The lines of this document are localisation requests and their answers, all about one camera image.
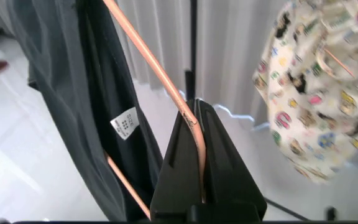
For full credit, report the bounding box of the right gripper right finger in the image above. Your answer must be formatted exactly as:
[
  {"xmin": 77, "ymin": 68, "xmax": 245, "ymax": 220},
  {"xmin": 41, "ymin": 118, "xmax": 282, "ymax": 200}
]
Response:
[{"xmin": 195, "ymin": 98, "xmax": 268, "ymax": 223}]

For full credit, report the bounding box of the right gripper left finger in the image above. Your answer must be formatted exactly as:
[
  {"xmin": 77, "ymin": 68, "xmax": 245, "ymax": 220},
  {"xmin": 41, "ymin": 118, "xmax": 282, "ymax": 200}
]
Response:
[{"xmin": 149, "ymin": 98, "xmax": 203, "ymax": 223}]

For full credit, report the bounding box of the cream printed garment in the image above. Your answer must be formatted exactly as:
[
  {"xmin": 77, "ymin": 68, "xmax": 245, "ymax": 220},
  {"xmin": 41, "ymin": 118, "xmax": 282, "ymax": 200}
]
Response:
[{"xmin": 252, "ymin": 0, "xmax": 358, "ymax": 185}]

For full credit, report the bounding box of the pink clothes hanger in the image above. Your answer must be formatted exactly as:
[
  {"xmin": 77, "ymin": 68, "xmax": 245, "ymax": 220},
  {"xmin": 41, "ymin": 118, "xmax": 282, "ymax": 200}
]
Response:
[
  {"xmin": 323, "ymin": 0, "xmax": 358, "ymax": 79},
  {"xmin": 102, "ymin": 0, "xmax": 208, "ymax": 220}
]

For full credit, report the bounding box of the dark grey garment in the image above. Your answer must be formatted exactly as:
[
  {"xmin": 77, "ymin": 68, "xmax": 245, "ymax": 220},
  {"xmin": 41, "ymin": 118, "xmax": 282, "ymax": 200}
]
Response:
[{"xmin": 6, "ymin": 0, "xmax": 165, "ymax": 223}]

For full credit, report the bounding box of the black clothes rack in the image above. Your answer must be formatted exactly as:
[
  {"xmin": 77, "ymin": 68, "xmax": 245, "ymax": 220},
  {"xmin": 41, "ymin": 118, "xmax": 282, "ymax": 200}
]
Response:
[{"xmin": 184, "ymin": 0, "xmax": 338, "ymax": 222}]

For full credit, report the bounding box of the white curtain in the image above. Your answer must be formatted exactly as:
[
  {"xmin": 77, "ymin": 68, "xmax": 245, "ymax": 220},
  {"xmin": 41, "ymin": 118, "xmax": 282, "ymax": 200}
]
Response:
[{"xmin": 0, "ymin": 0, "xmax": 287, "ymax": 126}]

